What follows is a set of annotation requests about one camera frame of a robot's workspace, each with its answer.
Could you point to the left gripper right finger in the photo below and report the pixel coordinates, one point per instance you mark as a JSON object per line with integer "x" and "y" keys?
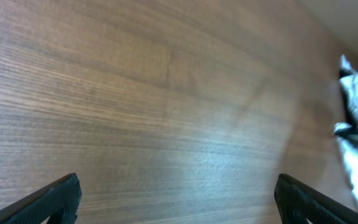
{"x": 299, "y": 203}

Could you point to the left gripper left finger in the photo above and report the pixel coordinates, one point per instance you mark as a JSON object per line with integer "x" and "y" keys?
{"x": 57, "y": 202}

